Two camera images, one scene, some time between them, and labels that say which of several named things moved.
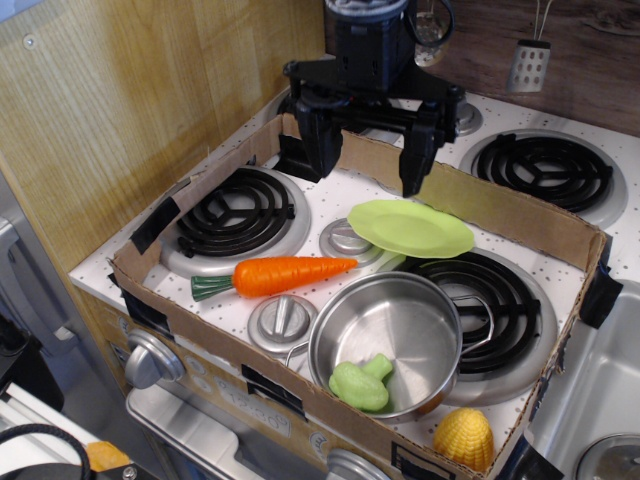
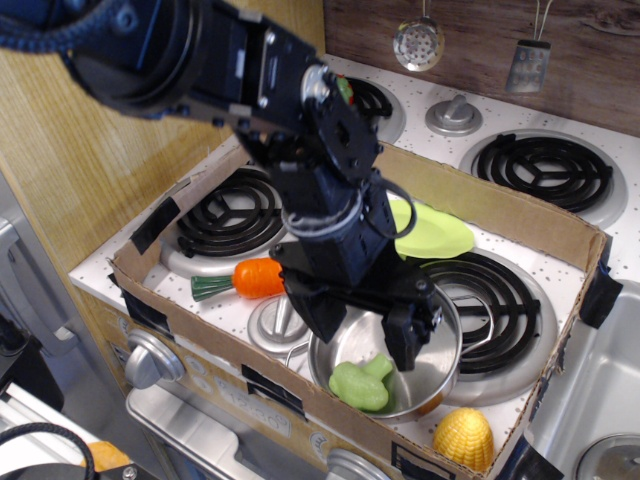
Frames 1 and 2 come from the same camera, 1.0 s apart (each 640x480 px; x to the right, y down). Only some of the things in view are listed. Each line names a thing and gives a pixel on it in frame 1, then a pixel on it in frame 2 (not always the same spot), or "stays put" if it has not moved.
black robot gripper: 374,78 to 348,223
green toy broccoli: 364,386 stays put
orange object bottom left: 102,455 stays put
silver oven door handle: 199,432 stays put
